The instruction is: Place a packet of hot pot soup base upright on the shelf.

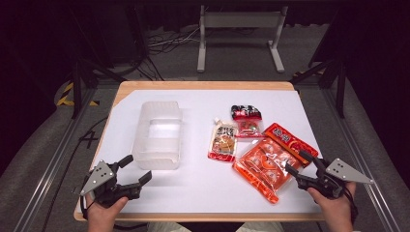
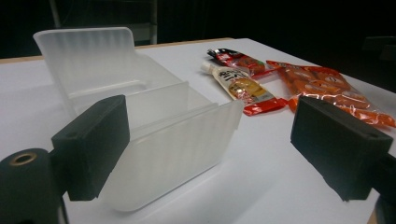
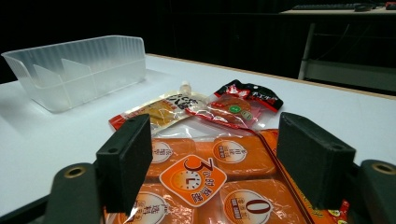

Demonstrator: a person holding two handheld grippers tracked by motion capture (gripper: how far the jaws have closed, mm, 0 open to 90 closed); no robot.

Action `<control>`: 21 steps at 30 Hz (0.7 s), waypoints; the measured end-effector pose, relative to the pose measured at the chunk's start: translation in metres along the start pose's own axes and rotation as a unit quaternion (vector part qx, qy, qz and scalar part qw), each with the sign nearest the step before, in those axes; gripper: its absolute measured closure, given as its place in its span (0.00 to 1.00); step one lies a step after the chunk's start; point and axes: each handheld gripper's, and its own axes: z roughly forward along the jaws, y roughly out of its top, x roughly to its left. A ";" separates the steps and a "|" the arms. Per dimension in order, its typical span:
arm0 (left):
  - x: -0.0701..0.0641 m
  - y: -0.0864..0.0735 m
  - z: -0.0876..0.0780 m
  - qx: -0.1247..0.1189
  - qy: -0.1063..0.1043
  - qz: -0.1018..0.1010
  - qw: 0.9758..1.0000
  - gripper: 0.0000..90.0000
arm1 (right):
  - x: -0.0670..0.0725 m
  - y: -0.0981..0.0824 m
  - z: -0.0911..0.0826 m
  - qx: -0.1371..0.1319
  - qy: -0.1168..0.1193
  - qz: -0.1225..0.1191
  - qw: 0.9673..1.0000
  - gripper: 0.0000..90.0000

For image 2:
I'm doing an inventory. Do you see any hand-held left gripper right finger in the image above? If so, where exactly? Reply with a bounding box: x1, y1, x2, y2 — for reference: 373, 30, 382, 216
290, 95, 394, 203

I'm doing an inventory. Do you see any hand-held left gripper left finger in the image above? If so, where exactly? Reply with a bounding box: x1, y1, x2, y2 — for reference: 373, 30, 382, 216
50, 94, 131, 202

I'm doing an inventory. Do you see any orange snack packet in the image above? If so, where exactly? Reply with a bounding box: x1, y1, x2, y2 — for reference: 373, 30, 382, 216
265, 60, 396, 129

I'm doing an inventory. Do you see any translucent plastic container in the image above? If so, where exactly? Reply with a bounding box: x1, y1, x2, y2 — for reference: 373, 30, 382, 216
33, 26, 245, 213

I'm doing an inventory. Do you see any red and black snack pouch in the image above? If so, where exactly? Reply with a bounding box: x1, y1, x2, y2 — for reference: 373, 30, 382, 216
206, 48, 278, 78

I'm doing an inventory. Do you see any white table mat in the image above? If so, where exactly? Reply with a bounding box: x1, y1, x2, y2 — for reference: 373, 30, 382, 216
0, 37, 396, 224

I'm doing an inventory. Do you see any white spouted pouch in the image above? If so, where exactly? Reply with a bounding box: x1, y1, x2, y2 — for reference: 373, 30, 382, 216
200, 61, 288, 117

